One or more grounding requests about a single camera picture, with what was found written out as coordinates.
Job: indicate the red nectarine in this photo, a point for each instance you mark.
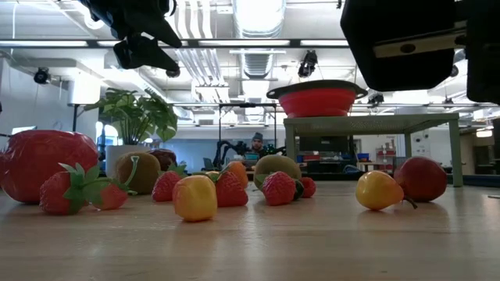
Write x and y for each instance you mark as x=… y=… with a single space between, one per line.
x=422 y=179

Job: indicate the large red tomato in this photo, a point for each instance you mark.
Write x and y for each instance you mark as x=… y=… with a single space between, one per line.
x=39 y=164

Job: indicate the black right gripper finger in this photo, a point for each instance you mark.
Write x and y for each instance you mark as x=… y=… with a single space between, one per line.
x=484 y=50

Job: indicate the brown kiwi fruit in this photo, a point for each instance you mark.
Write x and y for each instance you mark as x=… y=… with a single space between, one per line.
x=277 y=166
x=144 y=171

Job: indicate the green plant in white pot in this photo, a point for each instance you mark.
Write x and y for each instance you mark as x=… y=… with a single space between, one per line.
x=133 y=113

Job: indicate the dark maroon fruit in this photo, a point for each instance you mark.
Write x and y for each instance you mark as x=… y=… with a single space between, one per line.
x=166 y=158

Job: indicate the orange tangerine with leaf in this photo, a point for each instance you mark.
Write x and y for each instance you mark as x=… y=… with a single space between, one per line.
x=239 y=171

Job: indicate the small yellow orange peach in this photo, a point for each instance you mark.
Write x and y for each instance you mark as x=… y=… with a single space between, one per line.
x=377 y=191
x=211 y=173
x=194 y=199

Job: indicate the person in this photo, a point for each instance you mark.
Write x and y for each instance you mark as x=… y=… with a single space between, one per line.
x=258 y=142

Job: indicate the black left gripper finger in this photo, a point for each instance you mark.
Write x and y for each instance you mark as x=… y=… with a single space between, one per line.
x=140 y=54
x=156 y=29

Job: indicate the dark black cherry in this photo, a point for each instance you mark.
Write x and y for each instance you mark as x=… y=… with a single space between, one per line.
x=298 y=190

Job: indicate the blue storage bin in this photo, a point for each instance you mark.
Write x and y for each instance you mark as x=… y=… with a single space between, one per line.
x=363 y=157

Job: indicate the small black robot arm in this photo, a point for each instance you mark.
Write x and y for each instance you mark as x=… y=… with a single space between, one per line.
x=275 y=150
x=234 y=147

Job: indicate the green perforated metal shelf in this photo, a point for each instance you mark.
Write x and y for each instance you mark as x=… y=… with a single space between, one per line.
x=371 y=124

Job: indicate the red collapsible colander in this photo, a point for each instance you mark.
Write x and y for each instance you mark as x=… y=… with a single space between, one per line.
x=316 y=102

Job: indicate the black metal rack frame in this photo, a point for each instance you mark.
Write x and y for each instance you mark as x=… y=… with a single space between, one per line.
x=248 y=105

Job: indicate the small red strawberry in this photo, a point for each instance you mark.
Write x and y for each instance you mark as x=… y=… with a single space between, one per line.
x=111 y=197
x=54 y=193
x=230 y=191
x=308 y=187
x=166 y=187
x=279 y=189

